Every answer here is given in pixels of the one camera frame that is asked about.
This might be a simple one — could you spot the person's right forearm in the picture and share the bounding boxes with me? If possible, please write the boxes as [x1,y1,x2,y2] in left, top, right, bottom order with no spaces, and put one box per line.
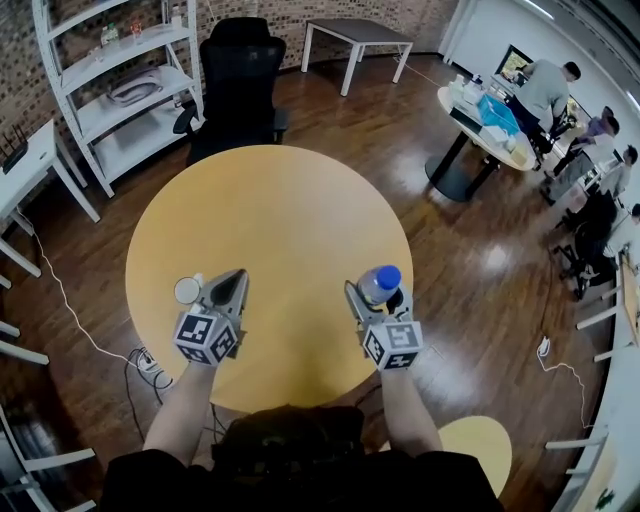
[380,368,445,459]

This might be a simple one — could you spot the person's black clothing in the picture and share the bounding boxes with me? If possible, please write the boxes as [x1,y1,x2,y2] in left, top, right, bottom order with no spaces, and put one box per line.
[99,404,504,512]

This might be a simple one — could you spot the black office chair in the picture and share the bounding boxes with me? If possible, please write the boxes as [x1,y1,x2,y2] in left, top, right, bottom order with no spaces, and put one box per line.
[548,191,620,302]

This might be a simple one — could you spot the black router with antennas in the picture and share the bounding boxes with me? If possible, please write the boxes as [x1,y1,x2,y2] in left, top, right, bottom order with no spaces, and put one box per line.
[0,124,29,176]

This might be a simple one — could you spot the black chest pack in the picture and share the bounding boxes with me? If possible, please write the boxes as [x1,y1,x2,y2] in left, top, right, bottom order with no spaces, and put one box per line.
[211,403,366,471]

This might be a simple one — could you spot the white round pedestal table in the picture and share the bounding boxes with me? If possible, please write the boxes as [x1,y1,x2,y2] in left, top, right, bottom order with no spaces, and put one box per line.
[424,74,537,204]

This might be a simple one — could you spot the blue plastic bin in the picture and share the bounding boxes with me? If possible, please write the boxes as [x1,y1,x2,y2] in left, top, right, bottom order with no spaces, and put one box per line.
[475,94,520,133]

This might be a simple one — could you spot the clear plastic bottle blue cap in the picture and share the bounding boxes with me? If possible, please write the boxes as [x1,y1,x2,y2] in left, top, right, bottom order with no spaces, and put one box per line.
[356,264,406,307]

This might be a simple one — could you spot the white power cable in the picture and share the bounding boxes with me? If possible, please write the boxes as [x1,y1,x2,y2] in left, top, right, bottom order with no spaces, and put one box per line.
[542,355,597,432]
[17,209,146,369]

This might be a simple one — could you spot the black framed window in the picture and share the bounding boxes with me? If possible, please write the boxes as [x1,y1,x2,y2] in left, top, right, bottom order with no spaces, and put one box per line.
[499,43,535,84]

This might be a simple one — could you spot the large round wooden table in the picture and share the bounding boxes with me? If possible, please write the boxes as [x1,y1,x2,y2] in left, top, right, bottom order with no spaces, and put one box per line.
[124,144,416,416]

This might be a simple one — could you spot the person's left forearm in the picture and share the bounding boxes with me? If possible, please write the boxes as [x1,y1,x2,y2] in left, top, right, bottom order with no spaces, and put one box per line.
[142,362,219,469]

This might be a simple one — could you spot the white metal rack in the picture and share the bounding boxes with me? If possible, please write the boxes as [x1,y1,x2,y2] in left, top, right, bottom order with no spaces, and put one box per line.
[0,269,100,512]

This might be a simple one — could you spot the black mesh high-back chair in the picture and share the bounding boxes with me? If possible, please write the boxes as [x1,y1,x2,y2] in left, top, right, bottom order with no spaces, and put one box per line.
[172,16,291,167]

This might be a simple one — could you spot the small round yellow table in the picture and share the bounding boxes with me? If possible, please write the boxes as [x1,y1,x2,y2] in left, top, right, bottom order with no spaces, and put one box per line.
[379,415,514,501]

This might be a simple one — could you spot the white side table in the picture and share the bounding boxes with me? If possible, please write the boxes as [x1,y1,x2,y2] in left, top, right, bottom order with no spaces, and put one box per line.
[0,117,102,280]

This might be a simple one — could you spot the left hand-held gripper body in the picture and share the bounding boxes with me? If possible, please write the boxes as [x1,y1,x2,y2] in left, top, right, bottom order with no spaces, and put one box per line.
[173,309,248,369]

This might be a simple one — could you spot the black power cable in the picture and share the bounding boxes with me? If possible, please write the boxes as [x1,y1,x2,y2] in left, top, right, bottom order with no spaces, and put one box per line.
[123,346,175,407]

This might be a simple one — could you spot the white metal shelf unit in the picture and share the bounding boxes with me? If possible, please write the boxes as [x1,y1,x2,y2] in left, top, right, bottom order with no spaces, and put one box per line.
[31,0,207,199]

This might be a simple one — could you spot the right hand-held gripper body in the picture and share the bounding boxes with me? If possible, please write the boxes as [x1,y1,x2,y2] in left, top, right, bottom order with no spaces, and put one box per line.
[355,312,426,373]

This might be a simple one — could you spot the grey bag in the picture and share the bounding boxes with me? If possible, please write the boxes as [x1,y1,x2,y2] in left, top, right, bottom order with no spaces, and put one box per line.
[108,66,165,107]

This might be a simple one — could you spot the long wooden desk white legs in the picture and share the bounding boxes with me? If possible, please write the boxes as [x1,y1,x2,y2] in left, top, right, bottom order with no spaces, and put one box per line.
[574,239,640,364]

